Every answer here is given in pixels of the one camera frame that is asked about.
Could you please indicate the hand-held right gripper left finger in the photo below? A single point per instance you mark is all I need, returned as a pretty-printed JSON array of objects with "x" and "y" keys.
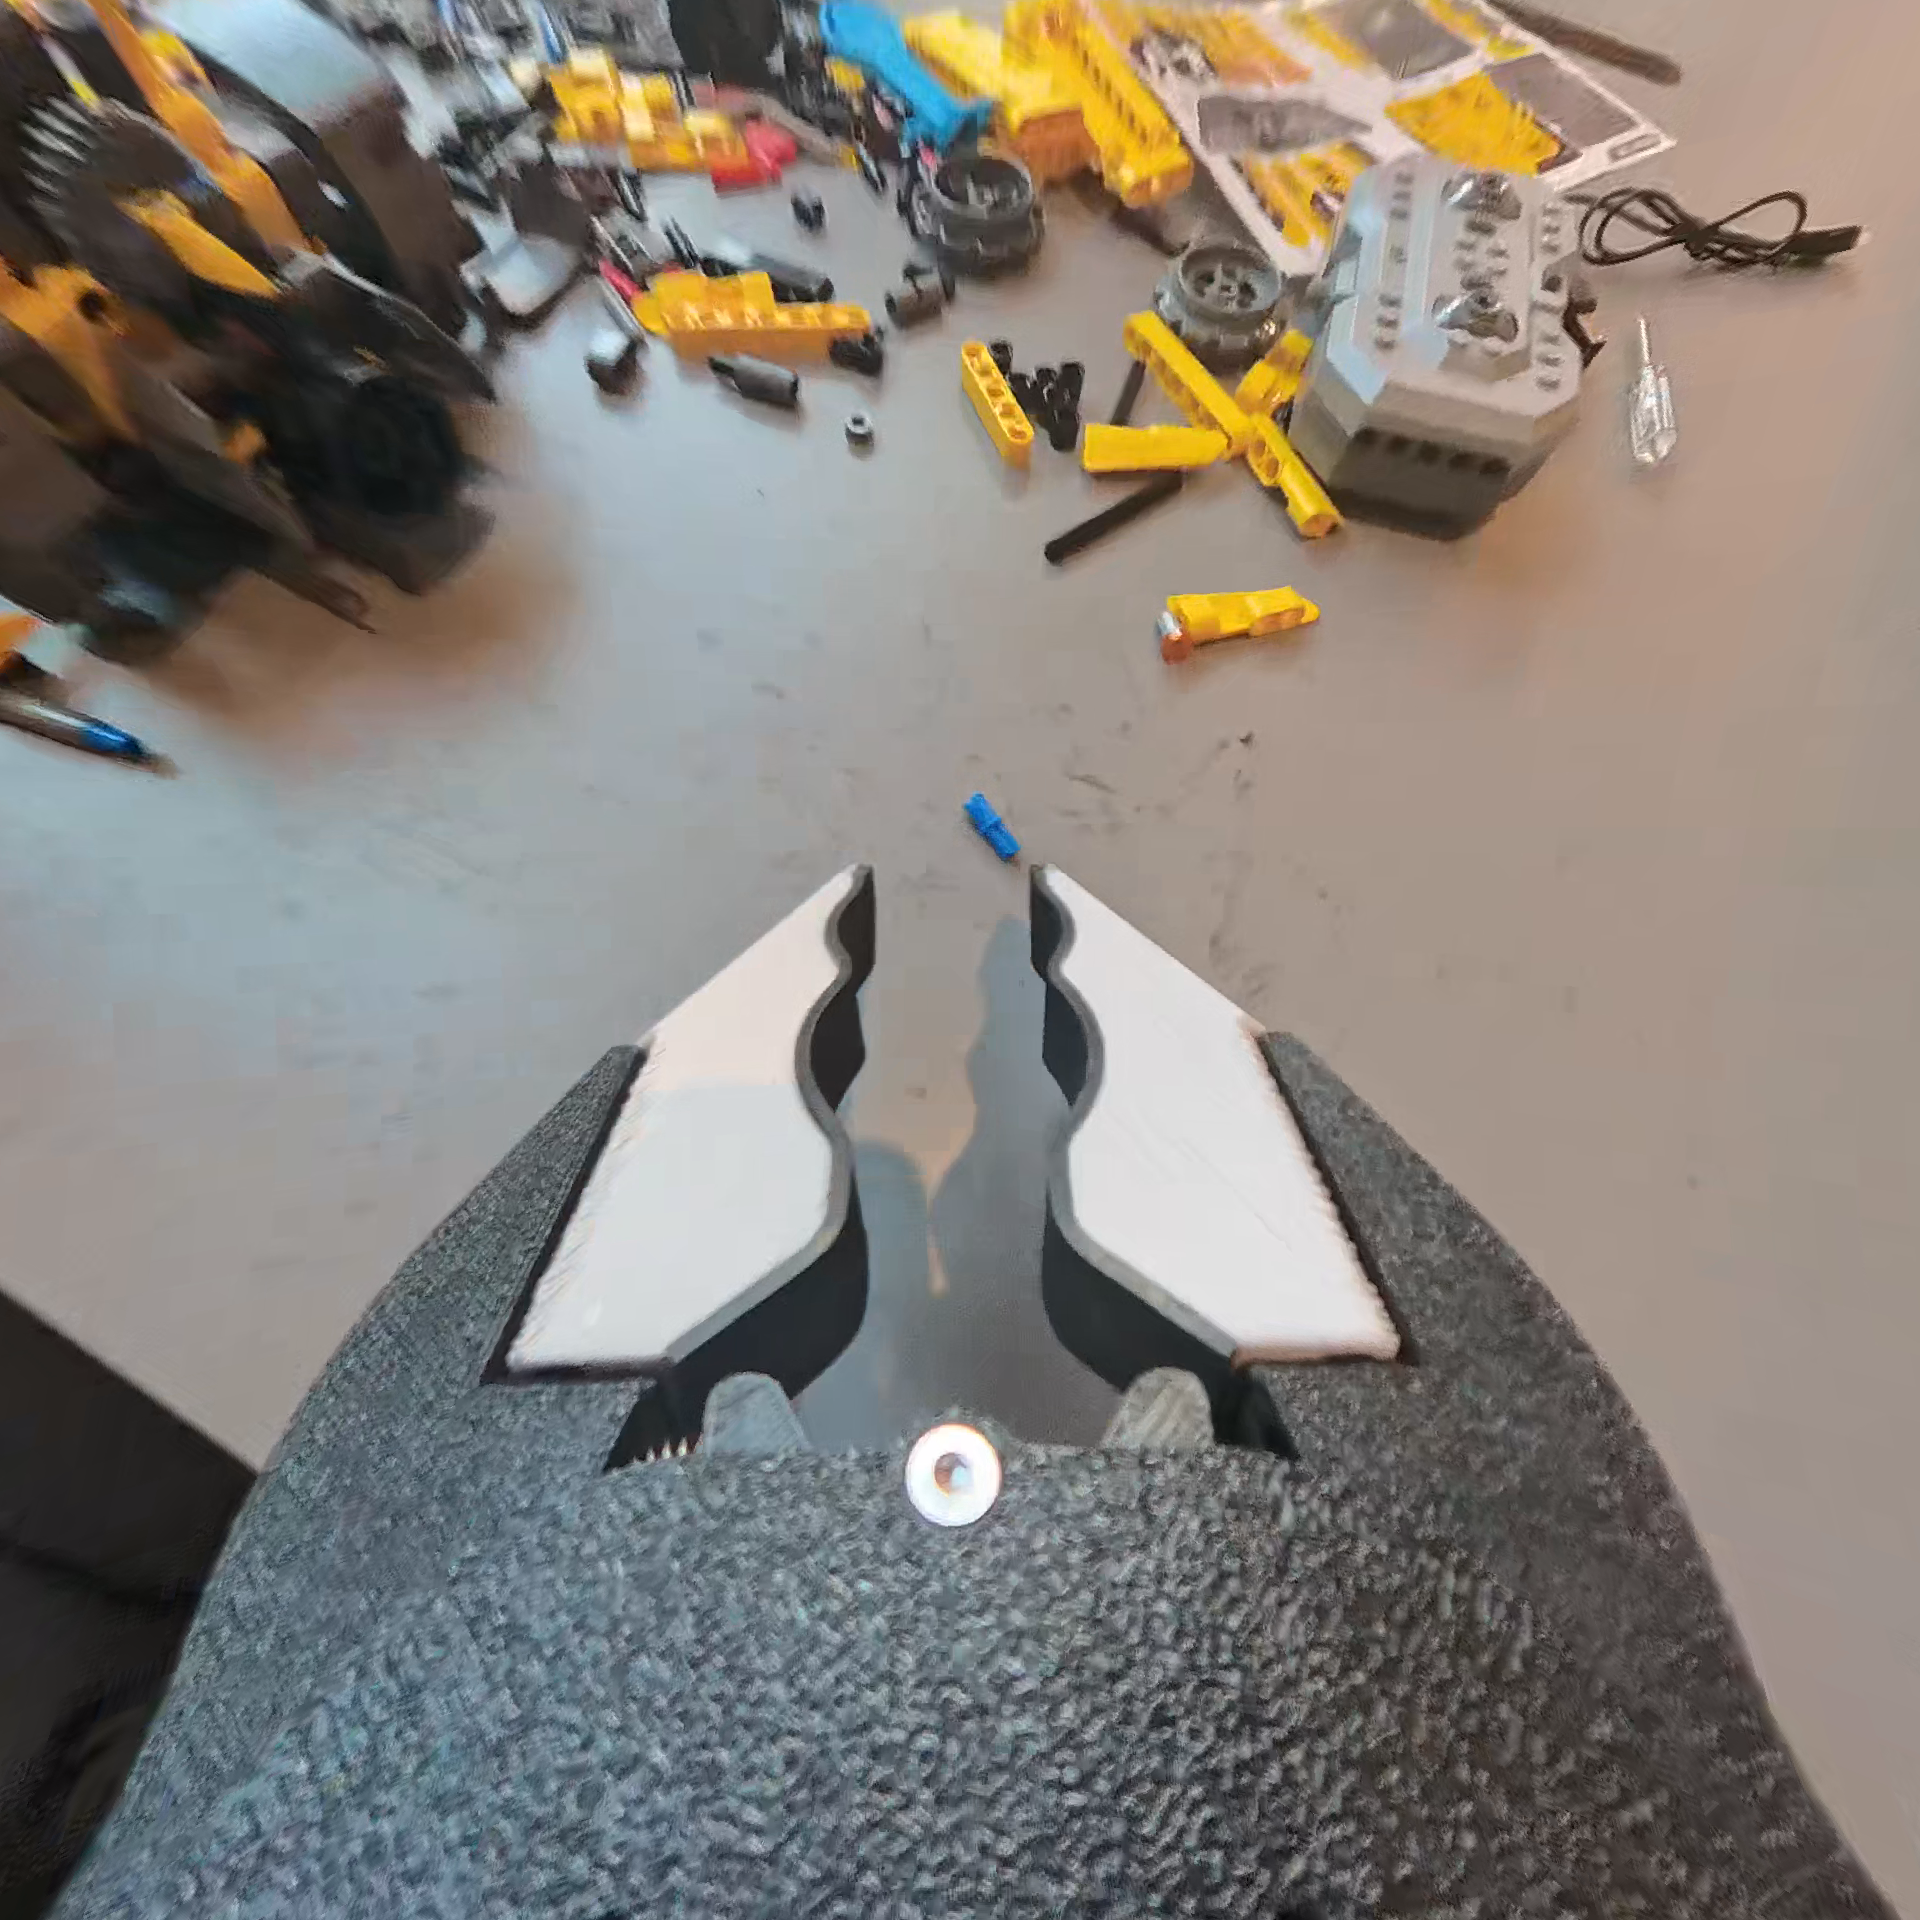
[{"x": 690, "y": 1185}]

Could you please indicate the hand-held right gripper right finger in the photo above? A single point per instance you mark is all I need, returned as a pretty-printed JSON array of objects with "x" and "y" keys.
[{"x": 1214, "y": 1185}]

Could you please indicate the small blue pin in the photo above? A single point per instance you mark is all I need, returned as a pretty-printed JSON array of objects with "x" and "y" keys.
[{"x": 990, "y": 826}]

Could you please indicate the grey desk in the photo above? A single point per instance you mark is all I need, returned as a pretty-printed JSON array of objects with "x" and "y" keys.
[{"x": 450, "y": 901}]

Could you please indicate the yellow brick with orange tip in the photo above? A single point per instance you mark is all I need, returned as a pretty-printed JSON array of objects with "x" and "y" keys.
[{"x": 1243, "y": 613}]

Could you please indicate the black axle rod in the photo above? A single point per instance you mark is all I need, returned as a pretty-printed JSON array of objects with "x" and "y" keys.
[{"x": 1108, "y": 521}]

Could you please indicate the person's black clothing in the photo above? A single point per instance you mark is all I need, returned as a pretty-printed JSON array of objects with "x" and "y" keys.
[{"x": 76, "y": 1500}]

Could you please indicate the smooth yellow panel brick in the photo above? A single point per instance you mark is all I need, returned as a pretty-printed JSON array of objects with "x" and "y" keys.
[{"x": 1148, "y": 447}]

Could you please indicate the long yellow beam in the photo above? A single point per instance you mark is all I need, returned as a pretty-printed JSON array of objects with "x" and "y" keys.
[{"x": 1200, "y": 388}]

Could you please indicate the short yellow beam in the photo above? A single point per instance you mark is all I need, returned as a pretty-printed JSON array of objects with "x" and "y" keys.
[{"x": 992, "y": 404}]

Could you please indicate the grey battery box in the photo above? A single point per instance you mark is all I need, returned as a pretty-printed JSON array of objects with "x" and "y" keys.
[{"x": 1424, "y": 376}]

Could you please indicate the pile of loose building bricks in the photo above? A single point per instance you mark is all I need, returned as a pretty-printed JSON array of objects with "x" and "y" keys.
[{"x": 749, "y": 316}]

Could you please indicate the grey gear hub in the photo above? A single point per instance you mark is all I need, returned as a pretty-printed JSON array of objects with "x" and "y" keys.
[{"x": 1219, "y": 301}]

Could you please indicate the small clear screwdriver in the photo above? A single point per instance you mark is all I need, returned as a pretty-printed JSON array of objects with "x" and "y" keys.
[{"x": 1650, "y": 413}]

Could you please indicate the dark grey wheel rim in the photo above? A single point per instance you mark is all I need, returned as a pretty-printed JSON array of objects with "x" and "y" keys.
[{"x": 974, "y": 212}]

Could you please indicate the yellow toy vehicle model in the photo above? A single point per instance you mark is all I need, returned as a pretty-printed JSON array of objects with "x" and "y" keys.
[{"x": 149, "y": 301}]

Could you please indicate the blue beam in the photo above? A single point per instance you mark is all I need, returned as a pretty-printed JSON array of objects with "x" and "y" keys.
[{"x": 901, "y": 76}]

